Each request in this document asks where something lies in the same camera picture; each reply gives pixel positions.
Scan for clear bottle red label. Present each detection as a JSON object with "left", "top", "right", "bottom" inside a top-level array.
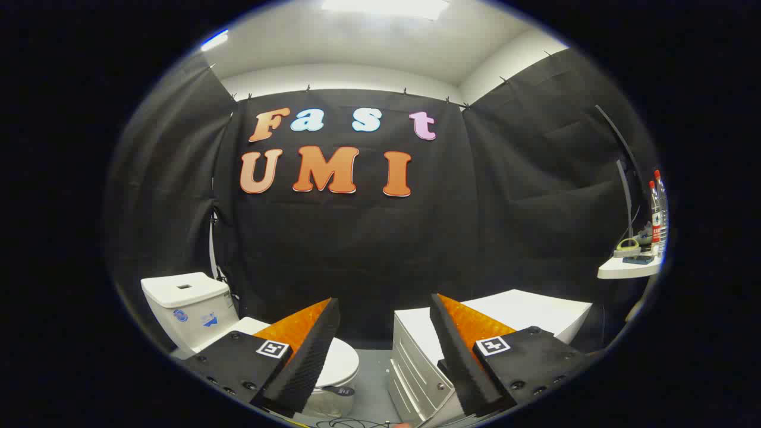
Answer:
[
  {"left": 653, "top": 170, "right": 670, "bottom": 257},
  {"left": 647, "top": 181, "right": 662, "bottom": 246}
]

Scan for white water pipe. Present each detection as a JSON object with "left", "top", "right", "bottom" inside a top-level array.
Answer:
[{"left": 208, "top": 213, "right": 219, "bottom": 281}]

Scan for small ceiling light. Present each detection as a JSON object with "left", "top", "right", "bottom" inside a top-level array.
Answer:
[{"left": 200, "top": 29, "right": 230, "bottom": 52}]

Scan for white drawer cabinet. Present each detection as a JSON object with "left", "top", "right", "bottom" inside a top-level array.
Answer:
[{"left": 388, "top": 289, "right": 594, "bottom": 426}]

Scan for ceiling light panel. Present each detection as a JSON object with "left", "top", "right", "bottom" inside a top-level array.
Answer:
[{"left": 320, "top": 0, "right": 451, "bottom": 20}]

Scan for black floor cables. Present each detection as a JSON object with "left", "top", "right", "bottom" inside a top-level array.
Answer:
[{"left": 314, "top": 417, "right": 418, "bottom": 428}]

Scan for dark curved panel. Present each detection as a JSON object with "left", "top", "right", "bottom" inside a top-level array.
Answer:
[{"left": 595, "top": 105, "right": 650, "bottom": 240}]

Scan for white toilet with tank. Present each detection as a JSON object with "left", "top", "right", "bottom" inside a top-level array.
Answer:
[{"left": 140, "top": 272, "right": 359, "bottom": 418}]

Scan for black backdrop cloth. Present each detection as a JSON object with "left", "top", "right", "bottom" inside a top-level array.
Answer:
[{"left": 104, "top": 48, "right": 662, "bottom": 358}]

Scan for white toilet lid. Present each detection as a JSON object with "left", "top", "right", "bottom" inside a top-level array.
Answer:
[{"left": 234, "top": 316, "right": 361, "bottom": 388}]

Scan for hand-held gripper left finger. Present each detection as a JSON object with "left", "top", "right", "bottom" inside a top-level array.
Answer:
[{"left": 181, "top": 298, "right": 341, "bottom": 417}]

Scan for white side shelf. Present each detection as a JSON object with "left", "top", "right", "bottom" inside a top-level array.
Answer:
[{"left": 597, "top": 256, "right": 662, "bottom": 280}]

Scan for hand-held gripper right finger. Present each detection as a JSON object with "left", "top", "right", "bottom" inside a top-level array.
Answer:
[{"left": 429, "top": 293, "right": 596, "bottom": 417}]

